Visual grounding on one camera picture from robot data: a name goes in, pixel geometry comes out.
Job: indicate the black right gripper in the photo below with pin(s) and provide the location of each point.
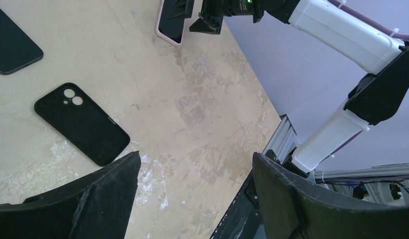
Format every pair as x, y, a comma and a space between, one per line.
210, 17

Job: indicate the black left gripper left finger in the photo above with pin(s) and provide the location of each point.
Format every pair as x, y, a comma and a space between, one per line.
96, 206

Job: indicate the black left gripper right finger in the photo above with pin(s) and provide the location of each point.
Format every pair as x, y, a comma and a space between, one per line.
294, 208

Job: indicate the black phone case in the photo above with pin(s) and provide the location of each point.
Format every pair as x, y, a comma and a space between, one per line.
79, 119

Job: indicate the black phone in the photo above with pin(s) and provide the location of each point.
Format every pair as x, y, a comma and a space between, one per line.
17, 49

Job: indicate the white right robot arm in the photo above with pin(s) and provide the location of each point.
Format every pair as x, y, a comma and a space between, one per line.
343, 83

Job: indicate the phone in pink case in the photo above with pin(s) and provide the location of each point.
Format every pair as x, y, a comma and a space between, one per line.
171, 18

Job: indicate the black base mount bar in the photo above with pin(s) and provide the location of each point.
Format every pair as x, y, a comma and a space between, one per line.
243, 218

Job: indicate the aluminium frame rail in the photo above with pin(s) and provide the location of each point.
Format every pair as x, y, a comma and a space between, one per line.
282, 142

